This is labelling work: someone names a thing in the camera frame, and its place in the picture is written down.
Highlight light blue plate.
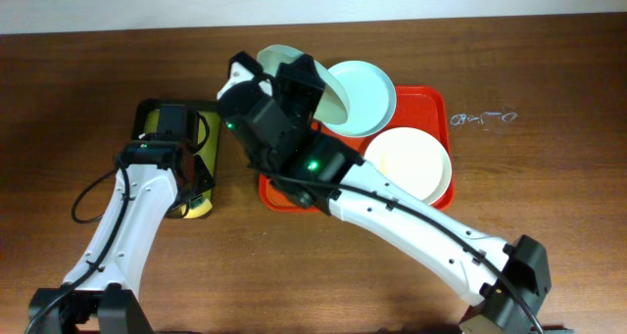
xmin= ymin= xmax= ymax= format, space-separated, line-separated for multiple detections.
xmin=324 ymin=60 xmax=397 ymax=138
xmin=256 ymin=44 xmax=351 ymax=124

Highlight green and yellow sponge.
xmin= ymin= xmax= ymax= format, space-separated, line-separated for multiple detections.
xmin=166 ymin=197 xmax=213 ymax=219

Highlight light blue plate top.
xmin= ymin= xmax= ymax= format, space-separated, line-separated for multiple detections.
xmin=324 ymin=60 xmax=397 ymax=138

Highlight white cream plate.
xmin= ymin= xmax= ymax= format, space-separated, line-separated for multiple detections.
xmin=364 ymin=127 xmax=452 ymax=205

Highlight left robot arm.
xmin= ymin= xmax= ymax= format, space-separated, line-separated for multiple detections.
xmin=26 ymin=99 xmax=220 ymax=334

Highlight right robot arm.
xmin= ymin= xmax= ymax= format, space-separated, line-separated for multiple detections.
xmin=217 ymin=52 xmax=551 ymax=333

